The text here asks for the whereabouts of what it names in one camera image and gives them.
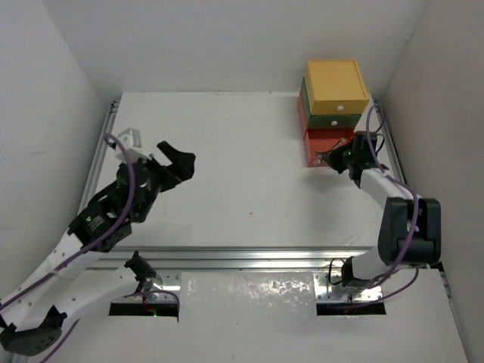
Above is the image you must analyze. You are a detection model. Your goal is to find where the yellow drawer box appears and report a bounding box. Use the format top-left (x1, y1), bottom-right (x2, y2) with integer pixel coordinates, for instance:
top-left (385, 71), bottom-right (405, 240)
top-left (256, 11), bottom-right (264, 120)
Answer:
top-left (304, 59), bottom-right (369, 115)

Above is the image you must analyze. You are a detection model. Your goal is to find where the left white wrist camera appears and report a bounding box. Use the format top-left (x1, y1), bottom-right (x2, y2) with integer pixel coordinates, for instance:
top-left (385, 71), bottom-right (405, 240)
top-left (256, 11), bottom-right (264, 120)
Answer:
top-left (114, 128), bottom-right (152, 163)

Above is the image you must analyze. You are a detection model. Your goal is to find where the red drawer box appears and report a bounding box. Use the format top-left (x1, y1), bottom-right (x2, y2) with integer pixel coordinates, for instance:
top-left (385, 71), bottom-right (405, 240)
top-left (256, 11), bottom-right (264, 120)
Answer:
top-left (297, 94), bottom-right (356, 167)

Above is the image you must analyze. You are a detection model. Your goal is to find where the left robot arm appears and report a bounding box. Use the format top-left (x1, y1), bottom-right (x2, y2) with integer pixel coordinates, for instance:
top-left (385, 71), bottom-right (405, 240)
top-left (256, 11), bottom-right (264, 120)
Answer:
top-left (1, 141), bottom-right (196, 357)

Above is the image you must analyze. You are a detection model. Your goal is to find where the silver combination wrench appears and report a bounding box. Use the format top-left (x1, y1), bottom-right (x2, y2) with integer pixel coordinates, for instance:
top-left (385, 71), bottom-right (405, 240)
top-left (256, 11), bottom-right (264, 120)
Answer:
top-left (331, 138), bottom-right (346, 150)

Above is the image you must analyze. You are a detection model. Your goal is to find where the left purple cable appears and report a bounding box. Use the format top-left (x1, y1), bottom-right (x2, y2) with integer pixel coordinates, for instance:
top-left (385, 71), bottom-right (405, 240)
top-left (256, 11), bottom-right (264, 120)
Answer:
top-left (0, 132), bottom-right (182, 363)

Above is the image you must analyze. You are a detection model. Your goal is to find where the white front cover panel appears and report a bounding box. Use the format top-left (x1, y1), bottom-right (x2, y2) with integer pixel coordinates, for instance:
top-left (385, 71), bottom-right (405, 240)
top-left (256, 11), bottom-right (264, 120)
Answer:
top-left (52, 269), bottom-right (467, 362)

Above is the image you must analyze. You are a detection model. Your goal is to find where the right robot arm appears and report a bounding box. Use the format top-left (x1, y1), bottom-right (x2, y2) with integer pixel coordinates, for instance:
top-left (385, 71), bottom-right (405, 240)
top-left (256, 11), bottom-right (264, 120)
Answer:
top-left (323, 132), bottom-right (442, 290)

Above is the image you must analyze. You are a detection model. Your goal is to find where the green drawer box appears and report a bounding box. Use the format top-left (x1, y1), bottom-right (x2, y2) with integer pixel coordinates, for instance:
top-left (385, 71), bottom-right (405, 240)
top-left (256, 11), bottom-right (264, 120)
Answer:
top-left (298, 79), bottom-right (361, 132)

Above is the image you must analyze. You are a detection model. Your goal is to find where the silver open-end wrench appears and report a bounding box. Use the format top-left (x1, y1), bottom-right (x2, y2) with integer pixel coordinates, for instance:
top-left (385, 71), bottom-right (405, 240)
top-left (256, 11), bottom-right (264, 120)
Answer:
top-left (312, 151), bottom-right (331, 167)

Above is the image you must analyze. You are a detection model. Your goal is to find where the aluminium rail frame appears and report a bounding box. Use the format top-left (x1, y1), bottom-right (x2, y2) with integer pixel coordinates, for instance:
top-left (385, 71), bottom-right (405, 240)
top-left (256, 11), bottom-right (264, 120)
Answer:
top-left (28, 98), bottom-right (453, 315)

